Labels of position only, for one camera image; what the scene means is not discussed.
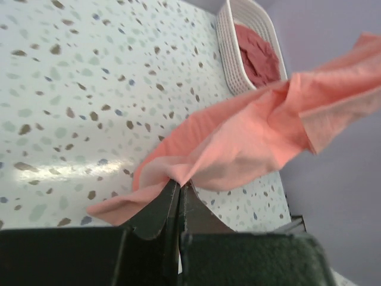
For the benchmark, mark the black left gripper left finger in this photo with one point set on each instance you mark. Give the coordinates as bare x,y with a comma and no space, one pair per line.
148,223

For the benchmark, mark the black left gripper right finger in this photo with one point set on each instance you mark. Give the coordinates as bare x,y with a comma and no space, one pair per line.
197,216

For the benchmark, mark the salmon pink t shirt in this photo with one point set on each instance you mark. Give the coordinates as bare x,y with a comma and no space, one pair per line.
231,143

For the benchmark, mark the dark pink crumpled shirt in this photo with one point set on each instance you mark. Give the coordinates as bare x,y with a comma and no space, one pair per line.
260,62

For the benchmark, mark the white plastic laundry basket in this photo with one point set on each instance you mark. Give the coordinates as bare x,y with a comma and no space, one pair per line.
249,14

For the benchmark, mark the aluminium extrusion rail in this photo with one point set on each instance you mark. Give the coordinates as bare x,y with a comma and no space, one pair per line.
296,226

